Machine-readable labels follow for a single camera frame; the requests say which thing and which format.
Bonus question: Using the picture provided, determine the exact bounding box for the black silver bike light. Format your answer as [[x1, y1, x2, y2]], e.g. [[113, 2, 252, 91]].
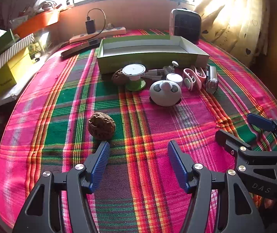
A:
[[205, 65, 218, 94]]

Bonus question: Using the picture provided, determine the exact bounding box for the pink clip holder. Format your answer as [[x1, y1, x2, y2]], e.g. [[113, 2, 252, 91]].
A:
[[191, 65, 206, 88], [182, 68, 196, 91]]

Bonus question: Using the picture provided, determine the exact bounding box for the white panda toy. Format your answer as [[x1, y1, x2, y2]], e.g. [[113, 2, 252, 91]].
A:
[[149, 80, 182, 107]]

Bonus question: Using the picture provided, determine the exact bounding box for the white round cap bottle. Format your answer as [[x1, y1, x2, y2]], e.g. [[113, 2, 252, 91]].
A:
[[166, 73, 183, 88]]

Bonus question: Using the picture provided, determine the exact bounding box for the white knob suction hook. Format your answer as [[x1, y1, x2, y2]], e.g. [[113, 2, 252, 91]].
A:
[[163, 61, 179, 75]]

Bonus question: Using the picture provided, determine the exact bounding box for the white usb cable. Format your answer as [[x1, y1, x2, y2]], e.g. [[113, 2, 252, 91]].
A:
[[142, 68, 168, 81]]

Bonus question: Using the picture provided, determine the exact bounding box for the brown walnut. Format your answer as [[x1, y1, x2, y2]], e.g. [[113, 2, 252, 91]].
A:
[[88, 112, 116, 140], [112, 69, 129, 86]]

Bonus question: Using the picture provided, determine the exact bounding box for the green white thread spool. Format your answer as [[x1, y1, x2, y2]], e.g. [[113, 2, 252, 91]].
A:
[[122, 64, 146, 91]]

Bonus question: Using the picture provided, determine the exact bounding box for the cream heart pattern curtain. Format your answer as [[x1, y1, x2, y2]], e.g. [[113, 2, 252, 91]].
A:
[[194, 0, 270, 67]]

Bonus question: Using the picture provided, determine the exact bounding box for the green white cardboard tray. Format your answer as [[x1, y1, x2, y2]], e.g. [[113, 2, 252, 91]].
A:
[[97, 35, 210, 74]]

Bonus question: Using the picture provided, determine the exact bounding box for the pink black mini heater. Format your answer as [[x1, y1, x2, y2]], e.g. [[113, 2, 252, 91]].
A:
[[169, 8, 202, 44]]

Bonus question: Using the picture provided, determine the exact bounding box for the yellow cardboard box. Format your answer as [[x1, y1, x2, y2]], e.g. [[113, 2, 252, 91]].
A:
[[0, 47, 33, 94]]

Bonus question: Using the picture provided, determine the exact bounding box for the striped gift box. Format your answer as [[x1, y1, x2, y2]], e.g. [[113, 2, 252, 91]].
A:
[[0, 33, 35, 68]]

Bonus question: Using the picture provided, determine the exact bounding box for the white power strip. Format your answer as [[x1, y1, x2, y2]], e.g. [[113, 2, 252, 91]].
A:
[[69, 27, 126, 43]]

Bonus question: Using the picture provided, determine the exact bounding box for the black smartphone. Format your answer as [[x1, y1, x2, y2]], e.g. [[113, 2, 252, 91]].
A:
[[61, 39, 101, 59]]

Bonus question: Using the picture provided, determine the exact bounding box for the orange planter box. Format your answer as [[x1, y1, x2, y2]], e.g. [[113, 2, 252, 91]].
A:
[[12, 10, 59, 38]]

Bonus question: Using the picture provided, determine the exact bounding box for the black charger with cable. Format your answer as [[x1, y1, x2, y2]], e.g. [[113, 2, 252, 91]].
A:
[[85, 8, 106, 40]]

